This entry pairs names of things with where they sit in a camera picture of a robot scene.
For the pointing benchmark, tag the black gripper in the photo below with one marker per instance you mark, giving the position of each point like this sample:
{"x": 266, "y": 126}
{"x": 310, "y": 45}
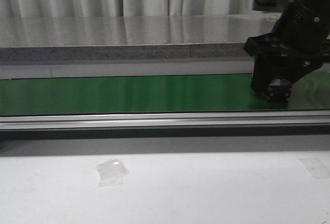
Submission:
{"x": 301, "y": 31}

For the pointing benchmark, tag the yellow black push button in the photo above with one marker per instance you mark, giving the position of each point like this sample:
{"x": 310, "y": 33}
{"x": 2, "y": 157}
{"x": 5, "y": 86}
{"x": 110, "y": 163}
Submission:
{"x": 278, "y": 90}

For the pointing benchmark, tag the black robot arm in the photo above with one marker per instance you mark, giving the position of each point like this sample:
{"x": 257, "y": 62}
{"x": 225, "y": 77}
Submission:
{"x": 297, "y": 45}

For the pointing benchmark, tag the green conveyor belt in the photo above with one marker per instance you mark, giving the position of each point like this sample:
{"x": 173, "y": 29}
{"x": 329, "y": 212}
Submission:
{"x": 152, "y": 94}

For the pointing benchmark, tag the clear tape patch right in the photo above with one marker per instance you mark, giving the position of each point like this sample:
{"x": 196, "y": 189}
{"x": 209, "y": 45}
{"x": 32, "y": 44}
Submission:
{"x": 316, "y": 168}

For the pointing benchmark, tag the clear tape patch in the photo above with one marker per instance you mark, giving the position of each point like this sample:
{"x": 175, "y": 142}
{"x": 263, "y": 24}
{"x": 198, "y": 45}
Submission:
{"x": 111, "y": 173}
{"x": 316, "y": 168}

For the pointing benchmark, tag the grey rear conveyor guard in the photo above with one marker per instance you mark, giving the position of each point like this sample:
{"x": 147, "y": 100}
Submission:
{"x": 128, "y": 67}

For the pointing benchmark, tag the clear tape patch left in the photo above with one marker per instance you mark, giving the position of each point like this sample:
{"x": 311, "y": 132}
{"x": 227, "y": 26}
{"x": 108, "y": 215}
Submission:
{"x": 111, "y": 173}

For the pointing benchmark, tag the aluminium conveyor front rail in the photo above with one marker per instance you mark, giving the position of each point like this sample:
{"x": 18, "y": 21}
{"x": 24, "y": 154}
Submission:
{"x": 193, "y": 119}

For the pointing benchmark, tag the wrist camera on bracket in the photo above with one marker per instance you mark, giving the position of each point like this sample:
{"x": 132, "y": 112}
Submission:
{"x": 271, "y": 5}

